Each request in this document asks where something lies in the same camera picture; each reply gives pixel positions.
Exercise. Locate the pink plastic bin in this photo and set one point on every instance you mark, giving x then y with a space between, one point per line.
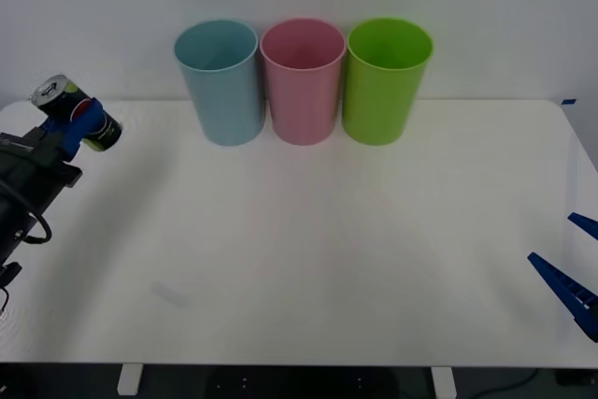
303 107

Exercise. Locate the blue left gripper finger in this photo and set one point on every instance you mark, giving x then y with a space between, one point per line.
81 125
49 125

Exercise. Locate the white table leg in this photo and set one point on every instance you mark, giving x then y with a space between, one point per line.
444 381
129 379

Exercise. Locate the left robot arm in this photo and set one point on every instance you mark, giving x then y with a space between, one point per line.
14 226

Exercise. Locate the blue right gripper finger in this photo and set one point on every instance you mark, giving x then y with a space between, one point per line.
570 294
586 224

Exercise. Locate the pale blue plastic bin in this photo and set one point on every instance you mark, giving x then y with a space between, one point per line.
224 104

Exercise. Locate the green plastic bin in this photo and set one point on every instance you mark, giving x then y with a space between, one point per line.
378 104

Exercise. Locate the black drink can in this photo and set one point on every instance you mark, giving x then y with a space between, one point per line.
106 132

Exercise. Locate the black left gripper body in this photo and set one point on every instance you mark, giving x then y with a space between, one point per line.
28 161

